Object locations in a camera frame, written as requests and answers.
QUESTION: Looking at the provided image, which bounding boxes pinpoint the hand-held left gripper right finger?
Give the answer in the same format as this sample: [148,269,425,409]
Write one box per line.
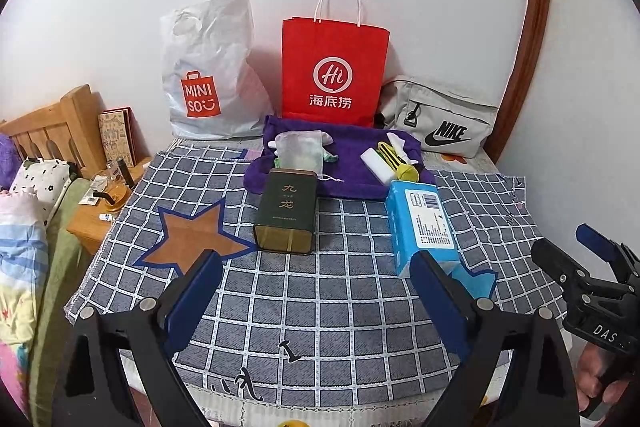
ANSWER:
[410,249,583,427]

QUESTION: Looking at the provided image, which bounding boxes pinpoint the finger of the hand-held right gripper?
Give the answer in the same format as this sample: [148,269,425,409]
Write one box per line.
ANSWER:
[531,238,592,289]
[575,223,640,279]

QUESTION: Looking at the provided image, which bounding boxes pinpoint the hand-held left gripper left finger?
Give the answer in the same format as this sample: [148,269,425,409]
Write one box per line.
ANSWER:
[52,248,251,427]

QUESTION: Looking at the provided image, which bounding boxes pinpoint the yellow zip pouch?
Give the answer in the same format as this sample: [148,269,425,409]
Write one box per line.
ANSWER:
[379,142,420,182]

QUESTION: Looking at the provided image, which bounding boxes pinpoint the white sponge block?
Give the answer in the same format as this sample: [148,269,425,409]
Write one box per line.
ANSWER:
[360,147,396,182]

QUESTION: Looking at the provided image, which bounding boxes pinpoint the white mesh drawstring bag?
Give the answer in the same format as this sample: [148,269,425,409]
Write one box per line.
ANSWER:
[274,130,346,182]

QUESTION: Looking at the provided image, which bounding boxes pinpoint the green packet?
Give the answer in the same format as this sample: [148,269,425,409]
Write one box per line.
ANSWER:
[265,133,342,160]

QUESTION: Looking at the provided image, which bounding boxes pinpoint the person's right hand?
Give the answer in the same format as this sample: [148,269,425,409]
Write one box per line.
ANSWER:
[577,344,640,414]

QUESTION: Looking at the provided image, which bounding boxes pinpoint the blue star marker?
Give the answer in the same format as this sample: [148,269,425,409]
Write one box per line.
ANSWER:
[450,264,497,303]

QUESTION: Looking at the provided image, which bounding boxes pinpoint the brown star marker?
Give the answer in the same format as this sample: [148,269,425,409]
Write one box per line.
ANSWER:
[133,199,258,278]

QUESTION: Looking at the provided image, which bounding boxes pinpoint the blue tissue pack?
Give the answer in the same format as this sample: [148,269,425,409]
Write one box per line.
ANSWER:
[385,179,463,279]

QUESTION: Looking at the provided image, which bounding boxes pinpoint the grey plaid cloth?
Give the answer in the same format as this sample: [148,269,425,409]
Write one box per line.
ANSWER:
[65,147,576,400]

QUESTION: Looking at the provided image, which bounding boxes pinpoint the wooden nightstand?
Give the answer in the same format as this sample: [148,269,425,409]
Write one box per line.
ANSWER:
[66,156,153,255]

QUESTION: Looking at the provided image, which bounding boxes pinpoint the dark green tea tin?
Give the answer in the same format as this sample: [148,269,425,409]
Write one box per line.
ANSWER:
[253,167,319,256]

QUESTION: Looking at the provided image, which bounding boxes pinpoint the green blanket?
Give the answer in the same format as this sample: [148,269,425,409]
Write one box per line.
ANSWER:
[27,179,98,413]

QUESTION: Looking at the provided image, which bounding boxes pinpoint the black bottle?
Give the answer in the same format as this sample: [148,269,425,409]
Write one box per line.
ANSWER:
[117,159,139,188]

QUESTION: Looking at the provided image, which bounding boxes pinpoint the floral bed sheet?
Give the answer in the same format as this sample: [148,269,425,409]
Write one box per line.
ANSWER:
[125,149,503,427]

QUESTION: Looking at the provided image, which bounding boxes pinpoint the purple towel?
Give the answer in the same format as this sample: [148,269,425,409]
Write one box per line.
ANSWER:
[243,114,437,200]

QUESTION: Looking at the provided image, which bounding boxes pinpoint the pastel striped quilt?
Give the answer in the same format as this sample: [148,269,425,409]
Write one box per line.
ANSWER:
[0,192,51,427]

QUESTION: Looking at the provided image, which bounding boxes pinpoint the illustrated notebook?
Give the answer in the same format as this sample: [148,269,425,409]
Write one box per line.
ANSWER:
[97,107,138,168]

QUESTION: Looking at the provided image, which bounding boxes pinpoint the grey waist bag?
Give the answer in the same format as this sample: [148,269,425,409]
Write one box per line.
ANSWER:
[376,75,501,158]

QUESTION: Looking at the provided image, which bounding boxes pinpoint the white spotted pillow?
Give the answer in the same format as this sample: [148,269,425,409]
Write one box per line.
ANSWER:
[10,157,81,225]

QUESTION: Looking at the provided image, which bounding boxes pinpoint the wooden headboard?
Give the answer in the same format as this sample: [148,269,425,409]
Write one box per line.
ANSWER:
[0,84,108,180]

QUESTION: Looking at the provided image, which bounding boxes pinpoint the purple plush toy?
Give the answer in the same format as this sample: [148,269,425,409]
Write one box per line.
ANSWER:
[0,132,18,190]

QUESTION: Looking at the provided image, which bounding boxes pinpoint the white plastic shopping bag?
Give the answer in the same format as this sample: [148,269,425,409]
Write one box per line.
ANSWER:
[160,0,273,140]

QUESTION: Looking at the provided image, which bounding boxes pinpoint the red paper bag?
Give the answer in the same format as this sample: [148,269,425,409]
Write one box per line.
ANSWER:
[281,0,391,128]

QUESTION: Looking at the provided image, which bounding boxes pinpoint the wooden door frame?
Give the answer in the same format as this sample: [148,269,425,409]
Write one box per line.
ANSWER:
[482,0,553,162]

